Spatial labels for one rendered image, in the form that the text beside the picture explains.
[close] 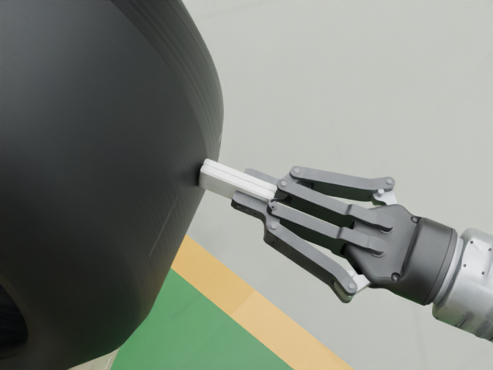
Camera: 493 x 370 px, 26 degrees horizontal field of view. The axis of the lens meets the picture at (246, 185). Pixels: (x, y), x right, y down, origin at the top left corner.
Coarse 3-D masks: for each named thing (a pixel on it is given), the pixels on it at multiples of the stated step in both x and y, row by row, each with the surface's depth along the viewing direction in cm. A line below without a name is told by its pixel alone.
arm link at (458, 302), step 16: (464, 240) 95; (480, 240) 94; (464, 256) 93; (480, 256) 93; (448, 272) 93; (464, 272) 92; (480, 272) 92; (448, 288) 93; (464, 288) 92; (480, 288) 92; (448, 304) 93; (464, 304) 92; (480, 304) 92; (448, 320) 95; (464, 320) 94; (480, 320) 93; (480, 336) 95
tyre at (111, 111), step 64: (0, 0) 78; (64, 0) 81; (128, 0) 86; (0, 64) 77; (64, 64) 80; (128, 64) 85; (192, 64) 92; (0, 128) 77; (64, 128) 80; (128, 128) 85; (192, 128) 94; (0, 192) 78; (64, 192) 80; (128, 192) 85; (192, 192) 97; (0, 256) 83; (64, 256) 83; (128, 256) 88; (0, 320) 119; (64, 320) 90; (128, 320) 95
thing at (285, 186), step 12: (288, 180) 97; (288, 192) 97; (300, 192) 97; (312, 192) 97; (288, 204) 98; (300, 204) 98; (312, 204) 97; (324, 204) 97; (336, 204) 97; (348, 204) 97; (324, 216) 98; (336, 216) 97; (348, 216) 96; (360, 216) 96; (372, 216) 96; (384, 216) 96; (384, 228) 96
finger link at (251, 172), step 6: (246, 168) 98; (252, 174) 98; (258, 174) 98; (264, 174) 98; (288, 174) 98; (264, 180) 97; (270, 180) 98; (276, 180) 98; (294, 180) 98; (276, 186) 97; (276, 192) 97; (282, 198) 98
